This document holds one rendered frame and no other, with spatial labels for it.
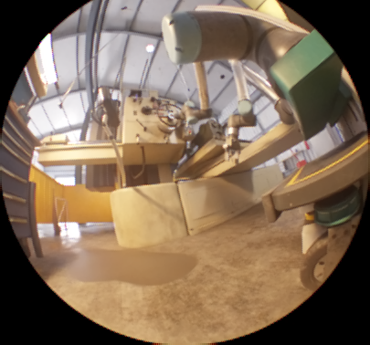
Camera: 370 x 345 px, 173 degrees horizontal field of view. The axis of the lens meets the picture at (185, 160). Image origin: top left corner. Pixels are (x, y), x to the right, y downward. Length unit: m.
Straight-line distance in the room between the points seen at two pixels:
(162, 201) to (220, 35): 1.23
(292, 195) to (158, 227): 1.15
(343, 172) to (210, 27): 0.31
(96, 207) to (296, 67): 3.78
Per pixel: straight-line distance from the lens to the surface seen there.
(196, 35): 0.28
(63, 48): 9.73
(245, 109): 0.75
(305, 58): 0.24
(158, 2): 8.23
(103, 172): 1.94
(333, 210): 0.25
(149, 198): 1.21
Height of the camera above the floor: 0.34
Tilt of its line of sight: 20 degrees up
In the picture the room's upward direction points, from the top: 14 degrees counter-clockwise
